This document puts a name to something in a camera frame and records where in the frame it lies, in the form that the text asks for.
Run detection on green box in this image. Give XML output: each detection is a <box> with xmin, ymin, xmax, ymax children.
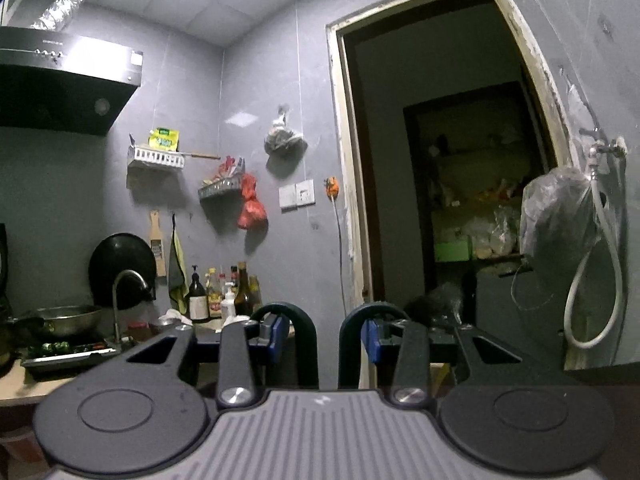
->
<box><xmin>434</xmin><ymin>236</ymin><xmax>474</xmax><ymax>264</ymax></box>

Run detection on dark green handled scissors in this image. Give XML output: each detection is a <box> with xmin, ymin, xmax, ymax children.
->
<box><xmin>248</xmin><ymin>301</ymin><xmax>417</xmax><ymax>391</ymax></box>

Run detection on curved sink faucet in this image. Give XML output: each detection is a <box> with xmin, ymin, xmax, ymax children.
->
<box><xmin>111</xmin><ymin>269</ymin><xmax>152</xmax><ymax>346</ymax></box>

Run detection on large clear plastic bag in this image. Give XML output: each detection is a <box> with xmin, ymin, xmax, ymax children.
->
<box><xmin>519</xmin><ymin>166</ymin><xmax>602</xmax><ymax>281</ymax></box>

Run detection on white wall rack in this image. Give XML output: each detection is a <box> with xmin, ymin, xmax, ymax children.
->
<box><xmin>126</xmin><ymin>132</ymin><xmax>187</xmax><ymax>171</ymax></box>

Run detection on white cable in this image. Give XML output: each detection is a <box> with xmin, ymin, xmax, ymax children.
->
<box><xmin>331</xmin><ymin>195</ymin><xmax>351</xmax><ymax>321</ymax></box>

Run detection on white pump bottle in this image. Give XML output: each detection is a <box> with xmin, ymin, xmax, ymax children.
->
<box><xmin>220</xmin><ymin>282</ymin><xmax>238</xmax><ymax>322</ymax></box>

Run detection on black range hood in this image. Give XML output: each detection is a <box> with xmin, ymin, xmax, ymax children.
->
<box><xmin>0</xmin><ymin>25</ymin><xmax>146</xmax><ymax>137</ymax></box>

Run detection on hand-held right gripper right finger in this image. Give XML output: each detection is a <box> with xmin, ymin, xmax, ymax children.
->
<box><xmin>361</xmin><ymin>316</ymin><xmax>576</xmax><ymax>407</ymax></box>

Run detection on red label sauce bottle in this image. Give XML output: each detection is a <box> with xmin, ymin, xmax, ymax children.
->
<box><xmin>205</xmin><ymin>267</ymin><xmax>224</xmax><ymax>319</ymax></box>

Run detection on brown glass bottle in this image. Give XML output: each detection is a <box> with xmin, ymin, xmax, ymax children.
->
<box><xmin>187</xmin><ymin>270</ymin><xmax>211</xmax><ymax>324</ymax></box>

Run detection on black wok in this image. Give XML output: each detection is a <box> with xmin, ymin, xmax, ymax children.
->
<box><xmin>88</xmin><ymin>232</ymin><xmax>157</xmax><ymax>311</ymax></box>

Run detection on door frame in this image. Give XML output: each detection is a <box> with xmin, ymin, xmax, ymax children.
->
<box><xmin>326</xmin><ymin>0</ymin><xmax>583</xmax><ymax>361</ymax></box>

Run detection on hanging mesh bag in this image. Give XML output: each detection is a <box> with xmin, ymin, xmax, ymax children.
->
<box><xmin>263</xmin><ymin>105</ymin><xmax>309</xmax><ymax>157</ymax></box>

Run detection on metal wall faucet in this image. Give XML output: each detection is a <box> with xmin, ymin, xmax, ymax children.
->
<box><xmin>579</xmin><ymin>127</ymin><xmax>629</xmax><ymax>181</ymax></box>

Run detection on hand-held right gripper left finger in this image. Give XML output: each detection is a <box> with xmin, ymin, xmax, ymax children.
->
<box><xmin>65</xmin><ymin>314</ymin><xmax>289</xmax><ymax>408</ymax></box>

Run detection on green yellow package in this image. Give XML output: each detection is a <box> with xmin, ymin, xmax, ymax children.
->
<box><xmin>148</xmin><ymin>126</ymin><xmax>181</xmax><ymax>152</ymax></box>

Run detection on small hanging white bag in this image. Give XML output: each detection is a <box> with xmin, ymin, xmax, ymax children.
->
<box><xmin>560</xmin><ymin>67</ymin><xmax>601</xmax><ymax>128</ymax></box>

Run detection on wooden grater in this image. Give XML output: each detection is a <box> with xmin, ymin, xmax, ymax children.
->
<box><xmin>149</xmin><ymin>210</ymin><xmax>168</xmax><ymax>278</ymax></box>

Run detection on metal basin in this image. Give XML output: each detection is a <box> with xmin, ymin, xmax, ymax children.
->
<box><xmin>10</xmin><ymin>304</ymin><xmax>104</xmax><ymax>339</ymax></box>

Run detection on white wall switch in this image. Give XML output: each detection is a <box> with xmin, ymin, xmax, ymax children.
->
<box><xmin>278</xmin><ymin>179</ymin><xmax>317</xmax><ymax>210</ymax></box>

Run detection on red plastic bag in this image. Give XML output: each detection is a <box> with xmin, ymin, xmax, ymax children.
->
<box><xmin>237</xmin><ymin>172</ymin><xmax>269</xmax><ymax>231</ymax></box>

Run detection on black appliance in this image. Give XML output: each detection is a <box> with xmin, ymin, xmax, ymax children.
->
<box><xmin>0</xmin><ymin>222</ymin><xmax>12</xmax><ymax>378</ymax></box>

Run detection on white cloth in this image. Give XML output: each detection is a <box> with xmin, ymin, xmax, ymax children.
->
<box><xmin>157</xmin><ymin>309</ymin><xmax>194</xmax><ymax>328</ymax></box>

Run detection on white hose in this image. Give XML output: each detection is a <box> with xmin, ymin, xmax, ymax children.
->
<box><xmin>564</xmin><ymin>170</ymin><xmax>627</xmax><ymax>351</ymax></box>

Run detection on black garbage bag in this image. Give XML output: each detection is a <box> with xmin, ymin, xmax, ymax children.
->
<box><xmin>404</xmin><ymin>282</ymin><xmax>465</xmax><ymax>328</ymax></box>

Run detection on green cloth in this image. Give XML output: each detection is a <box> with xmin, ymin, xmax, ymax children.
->
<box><xmin>167</xmin><ymin>215</ymin><xmax>192</xmax><ymax>311</ymax></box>

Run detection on storage shelf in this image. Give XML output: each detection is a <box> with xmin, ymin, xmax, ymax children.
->
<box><xmin>405</xmin><ymin>80</ymin><xmax>551</xmax><ymax>271</ymax></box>

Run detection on clear food bags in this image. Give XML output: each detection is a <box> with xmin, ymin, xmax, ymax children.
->
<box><xmin>462</xmin><ymin>204</ymin><xmax>522</xmax><ymax>259</ymax></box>

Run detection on grey wall rack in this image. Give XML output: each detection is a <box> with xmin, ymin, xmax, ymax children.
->
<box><xmin>197</xmin><ymin>156</ymin><xmax>247</xmax><ymax>204</ymax></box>

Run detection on metal tray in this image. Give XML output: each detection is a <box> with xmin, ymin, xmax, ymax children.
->
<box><xmin>20</xmin><ymin>339</ymin><xmax>122</xmax><ymax>370</ymax></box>

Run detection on silver foil duct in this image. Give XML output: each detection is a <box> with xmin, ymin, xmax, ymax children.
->
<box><xmin>30</xmin><ymin>0</ymin><xmax>97</xmax><ymax>31</ymax></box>

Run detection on grey cabinet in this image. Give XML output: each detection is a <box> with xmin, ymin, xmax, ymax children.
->
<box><xmin>475</xmin><ymin>255</ymin><xmax>573</xmax><ymax>366</ymax></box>

